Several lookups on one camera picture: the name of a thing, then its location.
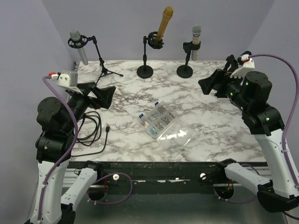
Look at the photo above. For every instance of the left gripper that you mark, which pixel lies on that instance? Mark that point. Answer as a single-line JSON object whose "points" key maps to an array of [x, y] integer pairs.
{"points": [[104, 95]]}

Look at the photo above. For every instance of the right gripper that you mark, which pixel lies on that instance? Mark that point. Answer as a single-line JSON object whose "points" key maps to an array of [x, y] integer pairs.
{"points": [[222, 77]]}

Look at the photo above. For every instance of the round base clip stand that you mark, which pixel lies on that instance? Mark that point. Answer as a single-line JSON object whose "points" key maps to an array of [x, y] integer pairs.
{"points": [[185, 71]]}

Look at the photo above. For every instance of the glitter microphone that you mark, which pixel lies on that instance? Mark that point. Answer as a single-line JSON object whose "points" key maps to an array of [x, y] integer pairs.
{"points": [[196, 32]]}

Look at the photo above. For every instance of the tripod shock mount stand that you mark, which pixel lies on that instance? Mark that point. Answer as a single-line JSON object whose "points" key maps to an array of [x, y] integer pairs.
{"points": [[104, 71]]}

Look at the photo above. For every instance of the silver microphone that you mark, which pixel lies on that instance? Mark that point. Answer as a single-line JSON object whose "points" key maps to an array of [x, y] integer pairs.
{"points": [[76, 41]]}

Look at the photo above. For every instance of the gold microphone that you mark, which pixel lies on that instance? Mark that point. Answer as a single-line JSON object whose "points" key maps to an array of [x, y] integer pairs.
{"points": [[167, 15]]}

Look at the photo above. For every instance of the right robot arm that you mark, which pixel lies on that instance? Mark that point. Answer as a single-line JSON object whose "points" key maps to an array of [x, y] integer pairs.
{"points": [[249, 90]]}

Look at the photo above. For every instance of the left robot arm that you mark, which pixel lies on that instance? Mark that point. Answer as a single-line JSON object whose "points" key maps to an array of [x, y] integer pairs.
{"points": [[58, 120]]}

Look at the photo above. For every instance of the clear plastic screw organizer box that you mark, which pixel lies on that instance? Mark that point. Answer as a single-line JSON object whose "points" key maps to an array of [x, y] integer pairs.
{"points": [[166, 126]]}

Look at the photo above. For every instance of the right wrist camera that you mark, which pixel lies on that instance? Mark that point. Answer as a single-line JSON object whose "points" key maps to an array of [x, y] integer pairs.
{"points": [[247, 66]]}

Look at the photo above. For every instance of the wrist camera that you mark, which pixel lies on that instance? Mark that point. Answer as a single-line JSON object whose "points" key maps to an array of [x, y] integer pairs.
{"points": [[247, 66], [65, 78]]}

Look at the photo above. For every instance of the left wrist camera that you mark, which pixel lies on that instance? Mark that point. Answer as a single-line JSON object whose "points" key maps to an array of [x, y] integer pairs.
{"points": [[65, 78]]}

